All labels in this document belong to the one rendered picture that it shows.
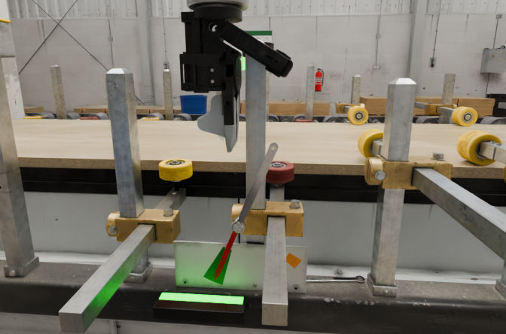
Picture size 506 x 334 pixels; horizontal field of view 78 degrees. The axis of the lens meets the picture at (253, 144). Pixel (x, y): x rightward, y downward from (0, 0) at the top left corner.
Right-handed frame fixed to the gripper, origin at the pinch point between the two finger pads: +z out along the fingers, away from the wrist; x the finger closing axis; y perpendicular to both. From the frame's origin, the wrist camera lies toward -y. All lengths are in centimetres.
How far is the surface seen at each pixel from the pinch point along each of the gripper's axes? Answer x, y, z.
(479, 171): -28, -55, 12
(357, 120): -90, -41, 9
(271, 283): 13.8, -6.5, 14.9
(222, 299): -2.3, 2.9, 30.7
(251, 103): -6.1, -2.2, -6.0
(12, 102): -102, 129, 3
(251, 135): -6.0, -2.2, -0.2
